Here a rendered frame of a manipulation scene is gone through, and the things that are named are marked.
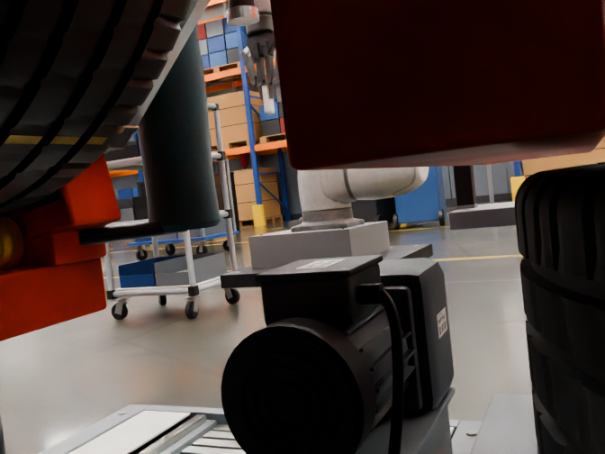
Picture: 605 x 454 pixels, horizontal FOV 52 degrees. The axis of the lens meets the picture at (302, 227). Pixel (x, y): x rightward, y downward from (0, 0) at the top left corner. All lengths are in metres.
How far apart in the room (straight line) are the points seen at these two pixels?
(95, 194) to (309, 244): 1.13
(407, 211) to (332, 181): 5.06
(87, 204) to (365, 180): 1.19
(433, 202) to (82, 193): 6.23
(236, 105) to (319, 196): 10.26
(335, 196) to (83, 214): 1.23
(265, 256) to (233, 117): 10.28
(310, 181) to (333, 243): 0.22
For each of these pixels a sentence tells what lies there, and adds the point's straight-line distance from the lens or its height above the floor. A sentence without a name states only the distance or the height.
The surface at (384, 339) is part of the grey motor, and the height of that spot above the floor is 0.34.
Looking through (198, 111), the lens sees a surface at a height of 0.62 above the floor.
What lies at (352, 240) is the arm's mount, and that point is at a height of 0.36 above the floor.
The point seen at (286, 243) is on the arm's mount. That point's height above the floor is 0.37.
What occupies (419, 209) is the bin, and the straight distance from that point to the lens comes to 6.85.
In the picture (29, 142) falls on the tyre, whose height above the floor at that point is 0.57.
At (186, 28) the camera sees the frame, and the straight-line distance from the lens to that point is 0.68.
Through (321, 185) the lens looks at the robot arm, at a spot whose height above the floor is 0.53.
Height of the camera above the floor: 0.51
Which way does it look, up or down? 3 degrees down
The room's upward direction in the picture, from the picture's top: 6 degrees counter-clockwise
